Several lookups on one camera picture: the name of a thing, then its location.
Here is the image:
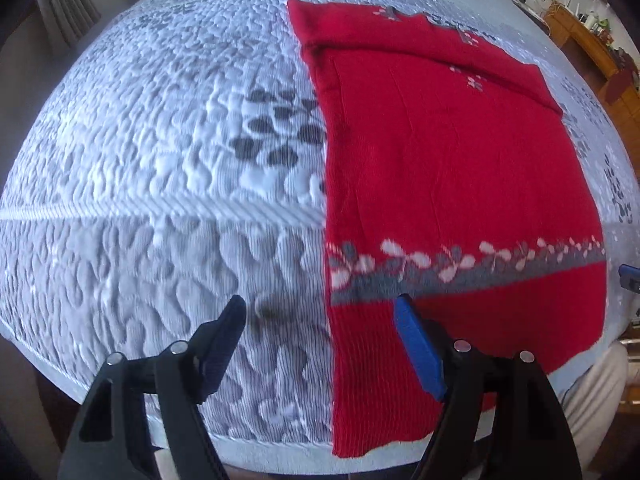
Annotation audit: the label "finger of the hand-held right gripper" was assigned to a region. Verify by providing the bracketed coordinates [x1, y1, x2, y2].
[618, 263, 640, 294]

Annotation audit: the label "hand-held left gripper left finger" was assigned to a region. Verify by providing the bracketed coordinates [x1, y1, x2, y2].
[57, 294, 248, 480]

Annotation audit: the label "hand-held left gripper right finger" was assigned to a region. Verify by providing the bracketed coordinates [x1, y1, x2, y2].
[394, 294, 583, 480]

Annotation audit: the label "red knitted sweater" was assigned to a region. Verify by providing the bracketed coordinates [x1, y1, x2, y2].
[286, 0, 608, 460]

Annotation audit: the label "person's light trousers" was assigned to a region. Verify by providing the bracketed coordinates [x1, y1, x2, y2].
[480, 342, 630, 480]

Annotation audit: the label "white grey quilted bedspread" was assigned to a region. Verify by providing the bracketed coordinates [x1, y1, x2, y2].
[0, 0, 640, 473]

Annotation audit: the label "wooden shelf unit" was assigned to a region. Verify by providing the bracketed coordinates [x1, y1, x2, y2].
[542, 0, 640, 161]

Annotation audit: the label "grey pleated curtain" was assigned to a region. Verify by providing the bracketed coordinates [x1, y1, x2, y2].
[35, 0, 103, 43]

